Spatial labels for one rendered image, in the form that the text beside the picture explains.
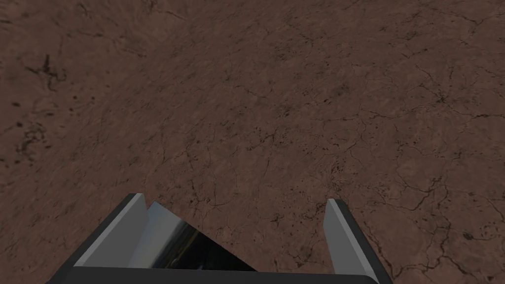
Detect shiny silver and black flat object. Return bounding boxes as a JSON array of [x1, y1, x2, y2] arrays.
[[127, 201, 258, 273]]

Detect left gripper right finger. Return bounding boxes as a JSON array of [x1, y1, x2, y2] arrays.
[[323, 198, 394, 284]]

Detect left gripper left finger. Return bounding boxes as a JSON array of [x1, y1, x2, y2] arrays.
[[70, 193, 149, 269]]

